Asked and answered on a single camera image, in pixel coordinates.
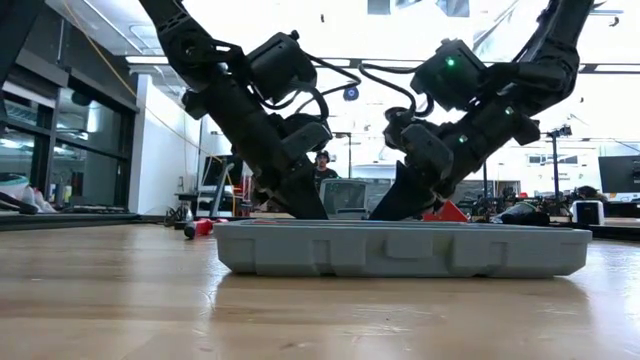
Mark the black aluminium table frame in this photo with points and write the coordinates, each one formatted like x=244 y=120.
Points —
x=75 y=221

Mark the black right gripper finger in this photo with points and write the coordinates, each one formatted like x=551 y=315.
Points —
x=425 y=155

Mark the grey framed monitor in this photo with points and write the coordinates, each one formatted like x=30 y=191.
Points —
x=345 y=197

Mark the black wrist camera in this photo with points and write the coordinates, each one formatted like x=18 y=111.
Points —
x=400 y=122
x=310 y=137

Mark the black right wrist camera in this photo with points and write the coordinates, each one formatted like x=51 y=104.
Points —
x=400 y=122

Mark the black round camera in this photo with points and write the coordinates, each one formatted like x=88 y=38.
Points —
x=351 y=94

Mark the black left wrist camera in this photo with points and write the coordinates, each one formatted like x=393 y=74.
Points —
x=310 y=137

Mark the white teal bundle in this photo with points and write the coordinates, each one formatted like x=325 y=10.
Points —
x=20 y=192

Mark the black framed glass partition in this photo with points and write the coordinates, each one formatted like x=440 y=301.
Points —
x=90 y=150

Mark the red triangular tool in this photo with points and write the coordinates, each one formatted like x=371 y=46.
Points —
x=450 y=214

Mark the small side table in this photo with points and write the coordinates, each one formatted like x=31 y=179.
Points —
x=187 y=196

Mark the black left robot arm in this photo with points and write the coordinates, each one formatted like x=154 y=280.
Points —
x=200 y=45

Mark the white box device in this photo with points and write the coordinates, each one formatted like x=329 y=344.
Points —
x=577 y=212

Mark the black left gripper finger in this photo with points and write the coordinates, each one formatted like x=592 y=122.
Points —
x=300 y=195

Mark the person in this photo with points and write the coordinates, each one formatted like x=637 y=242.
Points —
x=587 y=192
x=322 y=175

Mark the black background stand frame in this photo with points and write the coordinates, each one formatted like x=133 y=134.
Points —
x=349 y=155
x=556 y=170

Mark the red background equipment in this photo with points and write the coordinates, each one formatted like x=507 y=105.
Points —
x=246 y=194

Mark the black overhead rig beam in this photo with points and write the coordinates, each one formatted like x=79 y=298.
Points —
x=380 y=61

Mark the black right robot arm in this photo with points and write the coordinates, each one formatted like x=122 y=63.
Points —
x=545 y=70

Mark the grey plastic tool case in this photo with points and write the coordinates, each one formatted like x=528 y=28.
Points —
x=400 y=250

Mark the black monitor on stand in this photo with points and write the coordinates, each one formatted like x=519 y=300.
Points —
x=222 y=170

